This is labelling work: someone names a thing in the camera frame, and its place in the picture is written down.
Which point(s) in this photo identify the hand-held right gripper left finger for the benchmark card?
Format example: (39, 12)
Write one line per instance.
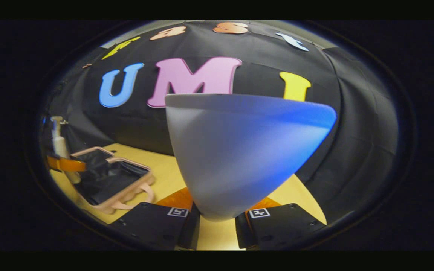
(153, 226)

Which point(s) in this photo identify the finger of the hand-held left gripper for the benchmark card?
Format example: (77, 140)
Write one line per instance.
(66, 164)

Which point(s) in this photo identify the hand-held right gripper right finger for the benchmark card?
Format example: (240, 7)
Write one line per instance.
(288, 226)

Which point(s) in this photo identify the white pump bottle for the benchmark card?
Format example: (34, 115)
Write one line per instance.
(59, 145)

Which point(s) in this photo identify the pink suitcase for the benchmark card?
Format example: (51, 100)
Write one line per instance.
(107, 177)

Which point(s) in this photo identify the white cosmetic tube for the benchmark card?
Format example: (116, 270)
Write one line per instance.
(239, 150)

